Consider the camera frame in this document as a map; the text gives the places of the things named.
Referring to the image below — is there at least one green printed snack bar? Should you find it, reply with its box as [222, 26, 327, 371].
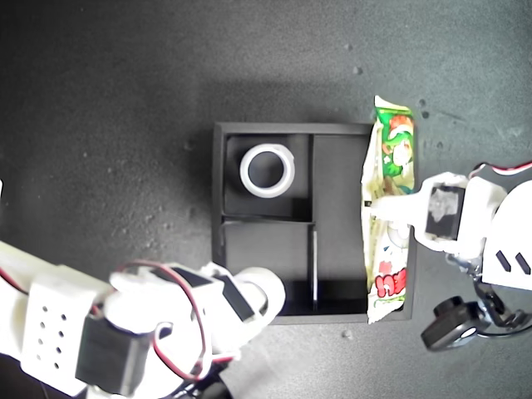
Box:
[359, 95, 417, 325]

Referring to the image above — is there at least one black tray with wells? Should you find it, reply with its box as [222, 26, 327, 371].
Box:
[211, 121, 419, 325]

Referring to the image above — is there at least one red gripper motor wire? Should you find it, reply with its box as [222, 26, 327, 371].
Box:
[471, 160, 532, 178]
[118, 259, 209, 382]

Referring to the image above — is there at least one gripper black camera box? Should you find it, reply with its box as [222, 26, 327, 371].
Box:
[420, 295, 500, 353]
[174, 365, 234, 399]

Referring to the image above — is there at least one black camera cable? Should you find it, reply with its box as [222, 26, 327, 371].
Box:
[473, 286, 532, 338]

